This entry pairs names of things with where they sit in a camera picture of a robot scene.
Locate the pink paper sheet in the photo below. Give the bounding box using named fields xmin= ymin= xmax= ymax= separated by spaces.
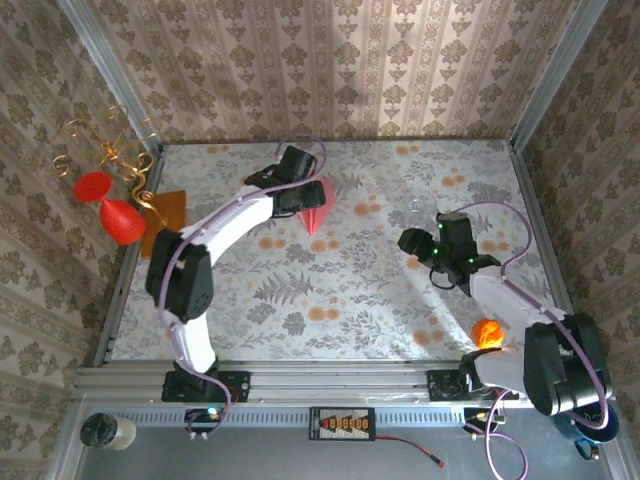
xmin=298 ymin=174 xmax=337 ymax=237

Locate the orange square mat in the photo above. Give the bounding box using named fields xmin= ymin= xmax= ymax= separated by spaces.
xmin=139 ymin=189 xmax=189 ymax=260

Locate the clear glass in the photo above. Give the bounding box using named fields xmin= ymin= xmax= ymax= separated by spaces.
xmin=407 ymin=191 xmax=436 ymax=217

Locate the orange ball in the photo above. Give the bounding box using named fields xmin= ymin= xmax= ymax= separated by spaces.
xmin=471 ymin=319 xmax=504 ymax=351

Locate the red plastic goblet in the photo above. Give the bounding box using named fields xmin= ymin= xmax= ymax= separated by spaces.
xmin=73 ymin=170 xmax=147 ymax=246

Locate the black power distribution board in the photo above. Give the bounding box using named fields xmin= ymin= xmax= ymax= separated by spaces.
xmin=308 ymin=406 xmax=376 ymax=444

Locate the blue metal mug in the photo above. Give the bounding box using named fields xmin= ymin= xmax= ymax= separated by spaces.
xmin=553 ymin=402 xmax=621 ymax=461

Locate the jar with black lid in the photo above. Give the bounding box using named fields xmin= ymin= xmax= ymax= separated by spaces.
xmin=79 ymin=412 xmax=138 ymax=451

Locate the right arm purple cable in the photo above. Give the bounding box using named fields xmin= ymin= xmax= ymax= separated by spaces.
xmin=457 ymin=201 xmax=613 ymax=480

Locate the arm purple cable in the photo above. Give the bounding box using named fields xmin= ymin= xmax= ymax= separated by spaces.
xmin=158 ymin=133 xmax=327 ymax=444
xmin=457 ymin=201 xmax=613 ymax=480

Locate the aluminium side rail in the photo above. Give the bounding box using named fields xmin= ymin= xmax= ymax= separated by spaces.
xmin=93 ymin=147 xmax=167 ymax=367
xmin=508 ymin=142 xmax=592 ymax=364

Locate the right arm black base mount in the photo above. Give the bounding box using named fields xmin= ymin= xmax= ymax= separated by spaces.
xmin=427 ymin=367 xmax=519 ymax=401

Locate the wide aluminium base rail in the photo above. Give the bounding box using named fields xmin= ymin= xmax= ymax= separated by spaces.
xmin=72 ymin=359 xmax=614 ymax=404

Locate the red wire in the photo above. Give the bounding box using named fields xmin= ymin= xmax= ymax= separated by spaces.
xmin=374 ymin=434 xmax=446 ymax=470

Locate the gold wire candle stand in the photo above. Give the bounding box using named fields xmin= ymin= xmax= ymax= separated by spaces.
xmin=47 ymin=103 xmax=169 ymax=227

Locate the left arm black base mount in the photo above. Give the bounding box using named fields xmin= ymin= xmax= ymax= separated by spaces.
xmin=161 ymin=368 xmax=252 ymax=404

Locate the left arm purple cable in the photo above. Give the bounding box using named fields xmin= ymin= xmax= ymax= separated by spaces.
xmin=158 ymin=133 xmax=327 ymax=444

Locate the aluminium frame post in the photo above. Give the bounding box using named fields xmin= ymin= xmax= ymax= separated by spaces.
xmin=55 ymin=0 xmax=165 ymax=154
xmin=508 ymin=0 xmax=610 ymax=151

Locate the slotted grey cable duct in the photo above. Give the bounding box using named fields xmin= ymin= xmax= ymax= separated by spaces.
xmin=113 ymin=402 xmax=467 ymax=427

